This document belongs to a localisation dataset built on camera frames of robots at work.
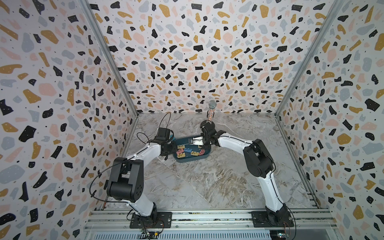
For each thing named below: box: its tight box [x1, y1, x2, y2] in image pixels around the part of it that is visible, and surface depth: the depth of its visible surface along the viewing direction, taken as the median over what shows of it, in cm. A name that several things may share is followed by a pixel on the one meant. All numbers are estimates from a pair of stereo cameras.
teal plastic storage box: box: [173, 137, 212, 163], surface depth 98 cm
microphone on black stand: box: [206, 99, 217, 122], surface depth 93 cm
